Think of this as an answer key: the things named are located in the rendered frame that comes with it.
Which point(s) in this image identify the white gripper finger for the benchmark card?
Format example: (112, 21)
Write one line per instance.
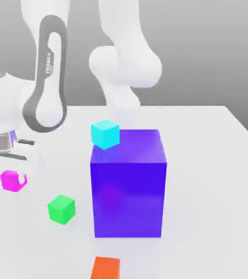
(22, 178)

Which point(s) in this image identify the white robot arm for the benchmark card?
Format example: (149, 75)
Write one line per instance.
(123, 65)

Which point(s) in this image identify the small orange cube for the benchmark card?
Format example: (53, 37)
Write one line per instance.
(105, 268)

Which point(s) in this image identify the small cyan cube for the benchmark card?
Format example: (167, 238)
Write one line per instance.
(104, 134)

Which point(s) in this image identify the large purple box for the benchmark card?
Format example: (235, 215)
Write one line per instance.
(128, 196)

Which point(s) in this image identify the small green cube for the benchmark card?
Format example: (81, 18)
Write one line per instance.
(61, 209)

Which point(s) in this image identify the small magenta cube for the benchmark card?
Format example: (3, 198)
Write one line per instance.
(8, 181)

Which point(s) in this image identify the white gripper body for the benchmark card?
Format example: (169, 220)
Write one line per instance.
(10, 162)

